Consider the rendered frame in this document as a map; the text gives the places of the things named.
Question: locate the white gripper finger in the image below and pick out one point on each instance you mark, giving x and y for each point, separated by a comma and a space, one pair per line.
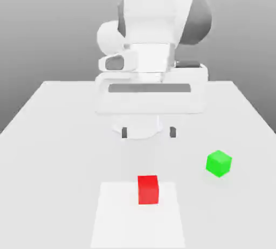
172, 132
124, 133

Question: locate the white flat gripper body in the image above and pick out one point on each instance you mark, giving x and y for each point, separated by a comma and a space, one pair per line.
148, 102

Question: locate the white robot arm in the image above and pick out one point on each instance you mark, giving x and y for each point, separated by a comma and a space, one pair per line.
151, 16

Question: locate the small green cube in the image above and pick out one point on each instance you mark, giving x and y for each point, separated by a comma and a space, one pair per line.
218, 163

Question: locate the small red cube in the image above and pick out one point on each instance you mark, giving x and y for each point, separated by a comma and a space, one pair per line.
148, 190

